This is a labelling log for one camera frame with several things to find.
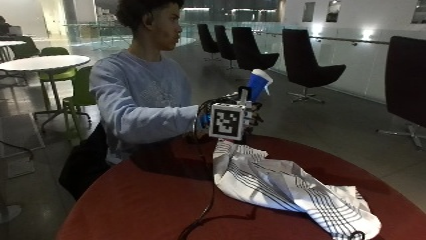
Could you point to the round white table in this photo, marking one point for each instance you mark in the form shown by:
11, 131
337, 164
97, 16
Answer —
9, 43
44, 62

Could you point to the the person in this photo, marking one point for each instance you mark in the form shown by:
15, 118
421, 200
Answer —
137, 90

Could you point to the glass balustrade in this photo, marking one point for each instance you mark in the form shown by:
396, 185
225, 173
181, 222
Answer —
115, 33

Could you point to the metal handrail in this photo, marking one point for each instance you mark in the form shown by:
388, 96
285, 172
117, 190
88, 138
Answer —
337, 38

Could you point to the black swivel chair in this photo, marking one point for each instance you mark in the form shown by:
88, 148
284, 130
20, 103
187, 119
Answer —
224, 43
406, 80
249, 50
306, 61
206, 37

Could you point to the white black-striped cloth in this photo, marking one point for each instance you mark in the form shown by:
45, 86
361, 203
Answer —
274, 183

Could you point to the black seat of the person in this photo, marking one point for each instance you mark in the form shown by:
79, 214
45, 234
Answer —
84, 163

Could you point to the white cube with black markers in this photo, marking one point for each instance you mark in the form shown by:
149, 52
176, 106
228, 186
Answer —
226, 120

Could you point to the blue spray bottle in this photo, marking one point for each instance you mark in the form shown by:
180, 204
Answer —
258, 82

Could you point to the green chair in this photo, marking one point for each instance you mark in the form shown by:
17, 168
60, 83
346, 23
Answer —
81, 90
56, 71

